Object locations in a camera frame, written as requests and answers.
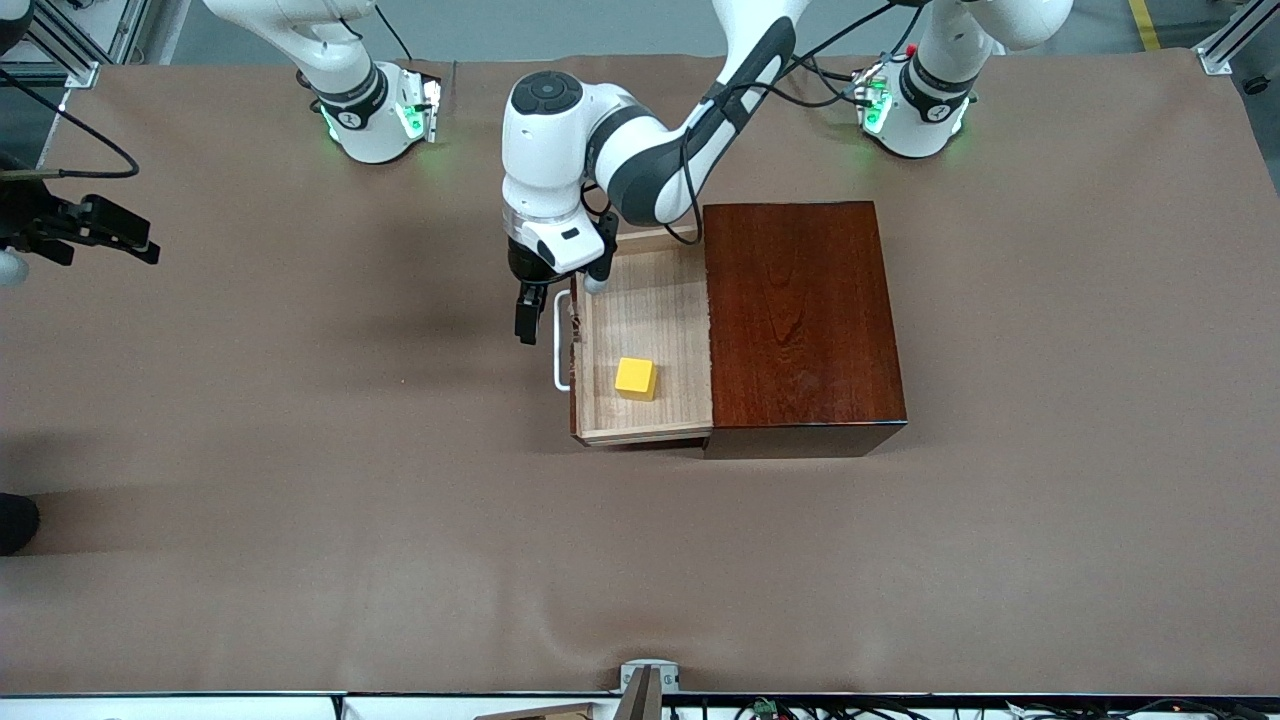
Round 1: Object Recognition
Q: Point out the dark brown wooden cabinet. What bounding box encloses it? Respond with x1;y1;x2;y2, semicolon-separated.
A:
703;201;909;460

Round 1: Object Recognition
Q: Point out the brown table cover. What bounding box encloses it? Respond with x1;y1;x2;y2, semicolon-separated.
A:
0;48;1280;698

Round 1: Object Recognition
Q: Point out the light wood drawer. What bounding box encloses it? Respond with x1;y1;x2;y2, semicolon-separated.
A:
553;228;716;448

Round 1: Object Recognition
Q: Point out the yellow cube block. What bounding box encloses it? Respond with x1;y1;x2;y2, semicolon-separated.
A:
614;357;658;401

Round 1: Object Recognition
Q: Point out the grey metal bracket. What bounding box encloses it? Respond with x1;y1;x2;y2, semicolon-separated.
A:
619;659;682;695

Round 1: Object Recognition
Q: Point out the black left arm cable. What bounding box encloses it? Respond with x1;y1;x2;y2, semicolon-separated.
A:
662;0;926;247

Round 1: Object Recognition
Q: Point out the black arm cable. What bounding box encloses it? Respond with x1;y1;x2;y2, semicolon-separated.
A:
662;0;926;247
0;65;141;181

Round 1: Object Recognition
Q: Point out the black base cable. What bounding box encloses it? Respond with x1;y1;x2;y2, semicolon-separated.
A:
375;0;419;63

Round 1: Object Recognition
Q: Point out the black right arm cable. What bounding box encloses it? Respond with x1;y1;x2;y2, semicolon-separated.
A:
0;65;141;181

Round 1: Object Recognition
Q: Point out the aluminium frame post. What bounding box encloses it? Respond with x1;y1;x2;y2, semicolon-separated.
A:
30;0;151;91
1195;0;1280;76

